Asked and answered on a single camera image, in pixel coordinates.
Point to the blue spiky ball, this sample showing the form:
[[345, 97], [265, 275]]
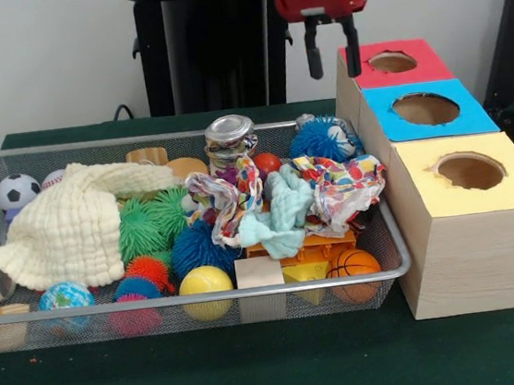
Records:
[[194, 251], [316, 139]]

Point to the crushed silver metal can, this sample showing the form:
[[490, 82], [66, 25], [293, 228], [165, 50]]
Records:
[[229, 135]]

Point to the colourful spotted cloth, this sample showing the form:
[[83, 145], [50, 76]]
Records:
[[344, 187]]

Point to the light teal cloth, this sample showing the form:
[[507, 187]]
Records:
[[286, 203]]

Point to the cream knitted cloth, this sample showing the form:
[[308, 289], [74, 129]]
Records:
[[70, 223]]

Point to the globe print ball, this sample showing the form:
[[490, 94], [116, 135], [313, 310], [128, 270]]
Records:
[[64, 295]]

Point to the wooden box with three holes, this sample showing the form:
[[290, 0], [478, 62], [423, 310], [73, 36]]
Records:
[[478, 260]]

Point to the shallow clear mesh bin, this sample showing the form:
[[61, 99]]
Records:
[[26, 163]]

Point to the yellow ball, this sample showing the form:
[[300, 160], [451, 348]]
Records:
[[205, 279]]

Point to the black and white soccer ball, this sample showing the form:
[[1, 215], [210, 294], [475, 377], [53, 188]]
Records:
[[17, 189]]

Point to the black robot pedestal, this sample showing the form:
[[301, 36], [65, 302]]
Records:
[[221, 43]]

